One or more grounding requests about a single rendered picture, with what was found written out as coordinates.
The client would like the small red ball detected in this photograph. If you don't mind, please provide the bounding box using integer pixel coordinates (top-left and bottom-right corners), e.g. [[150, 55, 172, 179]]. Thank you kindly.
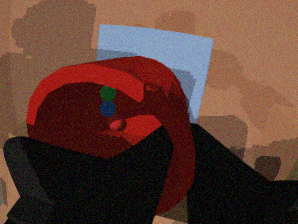
[[106, 115, 124, 129]]

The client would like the dark blue marble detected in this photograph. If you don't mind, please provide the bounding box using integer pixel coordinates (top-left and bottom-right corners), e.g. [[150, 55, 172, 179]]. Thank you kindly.
[[100, 101, 116, 117]]

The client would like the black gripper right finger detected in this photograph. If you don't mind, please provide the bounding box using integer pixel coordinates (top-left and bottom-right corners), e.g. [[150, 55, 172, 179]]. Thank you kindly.
[[186, 123, 298, 224]]

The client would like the green marble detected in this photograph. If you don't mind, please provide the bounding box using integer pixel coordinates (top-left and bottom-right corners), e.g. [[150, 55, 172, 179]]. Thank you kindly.
[[100, 85, 116, 101]]

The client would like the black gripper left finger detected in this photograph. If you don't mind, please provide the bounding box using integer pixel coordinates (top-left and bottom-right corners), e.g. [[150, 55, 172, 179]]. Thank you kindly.
[[3, 125, 174, 224]]

